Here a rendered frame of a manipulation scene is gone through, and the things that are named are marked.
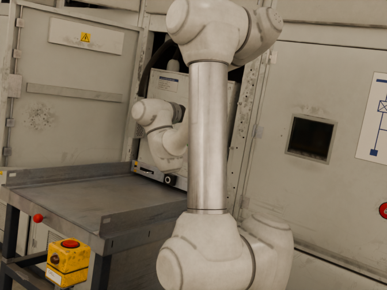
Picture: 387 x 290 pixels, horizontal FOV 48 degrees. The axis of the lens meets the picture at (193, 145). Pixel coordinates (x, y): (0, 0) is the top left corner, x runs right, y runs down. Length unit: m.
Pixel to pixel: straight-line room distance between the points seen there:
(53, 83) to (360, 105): 1.32
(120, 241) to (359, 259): 0.84
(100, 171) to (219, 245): 1.16
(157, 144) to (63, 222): 0.42
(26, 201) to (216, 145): 0.89
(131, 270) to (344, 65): 1.04
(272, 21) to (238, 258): 0.61
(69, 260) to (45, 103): 1.07
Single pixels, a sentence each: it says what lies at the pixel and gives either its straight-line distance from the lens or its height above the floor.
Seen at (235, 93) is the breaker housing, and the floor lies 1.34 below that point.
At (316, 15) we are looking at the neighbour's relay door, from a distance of 1.73.
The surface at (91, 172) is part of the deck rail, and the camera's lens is 2.07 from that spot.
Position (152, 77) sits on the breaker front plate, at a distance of 2.16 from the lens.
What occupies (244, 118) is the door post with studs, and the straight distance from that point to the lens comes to 1.83.
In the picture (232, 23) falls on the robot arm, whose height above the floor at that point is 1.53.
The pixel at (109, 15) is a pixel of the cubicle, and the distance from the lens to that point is 2.44.
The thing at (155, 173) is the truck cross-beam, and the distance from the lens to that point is 2.12.
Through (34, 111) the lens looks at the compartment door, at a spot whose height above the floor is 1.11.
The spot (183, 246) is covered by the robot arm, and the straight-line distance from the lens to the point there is 1.03.
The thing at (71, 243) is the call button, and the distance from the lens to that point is 1.21.
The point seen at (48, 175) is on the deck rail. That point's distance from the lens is 1.93.
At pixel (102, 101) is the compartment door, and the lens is 2.20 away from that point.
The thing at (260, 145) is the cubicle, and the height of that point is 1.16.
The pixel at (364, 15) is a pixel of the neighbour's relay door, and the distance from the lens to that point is 1.67.
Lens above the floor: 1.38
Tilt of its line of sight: 9 degrees down
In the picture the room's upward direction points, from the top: 9 degrees clockwise
